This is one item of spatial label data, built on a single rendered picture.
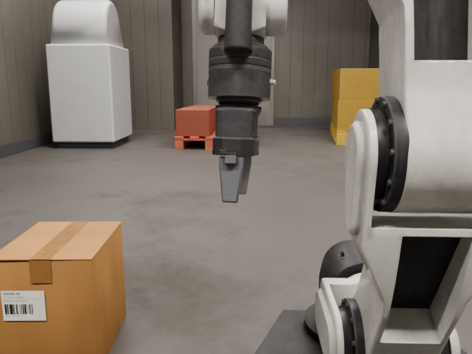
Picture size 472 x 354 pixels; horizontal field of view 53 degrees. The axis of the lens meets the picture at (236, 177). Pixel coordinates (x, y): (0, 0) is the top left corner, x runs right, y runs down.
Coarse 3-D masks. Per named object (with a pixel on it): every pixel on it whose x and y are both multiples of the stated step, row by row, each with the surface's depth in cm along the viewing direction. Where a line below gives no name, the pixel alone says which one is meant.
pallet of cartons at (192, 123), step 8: (176, 112) 493; (184, 112) 492; (192, 112) 492; (200, 112) 491; (208, 112) 491; (176, 120) 494; (184, 120) 494; (192, 120) 493; (200, 120) 493; (208, 120) 492; (176, 128) 496; (184, 128) 495; (192, 128) 495; (200, 128) 494; (208, 128) 494; (176, 136) 496; (184, 136) 501; (192, 136) 496; (200, 136) 496; (208, 136) 496; (176, 144) 496; (184, 144) 502; (208, 144) 493
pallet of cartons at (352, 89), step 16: (336, 80) 558; (352, 80) 519; (368, 80) 517; (336, 96) 553; (352, 96) 522; (368, 96) 520; (336, 112) 542; (352, 112) 525; (336, 128) 535; (336, 144) 531
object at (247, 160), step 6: (240, 156) 71; (246, 156) 71; (246, 162) 71; (246, 168) 71; (246, 174) 72; (246, 180) 72; (240, 186) 72; (246, 186) 72; (240, 192) 72; (246, 192) 72
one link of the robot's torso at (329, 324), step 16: (320, 288) 89; (336, 288) 85; (352, 288) 85; (320, 304) 83; (336, 304) 77; (320, 320) 83; (336, 320) 73; (320, 336) 82; (336, 336) 72; (336, 352) 72
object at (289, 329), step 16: (352, 240) 103; (336, 256) 97; (352, 256) 94; (320, 272) 100; (336, 272) 91; (352, 272) 90; (288, 320) 106; (304, 320) 102; (272, 336) 99; (288, 336) 99; (304, 336) 99; (256, 352) 93; (272, 352) 93; (288, 352) 93; (304, 352) 93; (320, 352) 93; (464, 352) 93
